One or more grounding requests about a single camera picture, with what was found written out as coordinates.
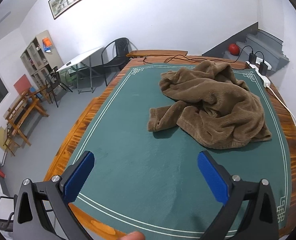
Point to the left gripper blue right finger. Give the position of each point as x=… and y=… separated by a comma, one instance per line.
x=216, y=176

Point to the brown fleece sweater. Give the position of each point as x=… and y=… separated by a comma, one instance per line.
x=212, y=106

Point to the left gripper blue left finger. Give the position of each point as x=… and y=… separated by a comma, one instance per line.
x=75, y=176

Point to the white power strip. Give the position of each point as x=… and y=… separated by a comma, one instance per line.
x=265, y=79

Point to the wooden chairs stack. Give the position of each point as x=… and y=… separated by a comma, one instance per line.
x=27, y=102

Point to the white folding table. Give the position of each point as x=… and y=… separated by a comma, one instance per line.
x=83, y=60

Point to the black office chair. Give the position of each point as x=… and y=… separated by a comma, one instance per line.
x=7, y=211

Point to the red ball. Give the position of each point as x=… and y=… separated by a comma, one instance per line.
x=234, y=49

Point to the black power adapter near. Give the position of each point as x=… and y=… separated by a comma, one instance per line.
x=263, y=67

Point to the person's thumb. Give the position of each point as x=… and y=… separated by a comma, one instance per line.
x=136, y=235

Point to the black power adapter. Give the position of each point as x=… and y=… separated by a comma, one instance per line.
x=263, y=67
x=252, y=58

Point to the beige glass door cabinet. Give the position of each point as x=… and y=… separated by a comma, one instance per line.
x=40, y=57

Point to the black metal chair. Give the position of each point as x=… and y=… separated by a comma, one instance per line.
x=120, y=60

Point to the black power adapter far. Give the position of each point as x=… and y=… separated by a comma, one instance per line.
x=252, y=58

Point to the black chair near cabinet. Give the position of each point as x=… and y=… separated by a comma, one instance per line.
x=52, y=81

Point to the red fire extinguisher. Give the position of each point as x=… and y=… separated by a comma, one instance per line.
x=2, y=175

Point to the green table mat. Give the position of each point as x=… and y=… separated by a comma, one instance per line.
x=150, y=182

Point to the wooden bench far side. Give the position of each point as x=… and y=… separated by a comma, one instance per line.
x=144, y=53

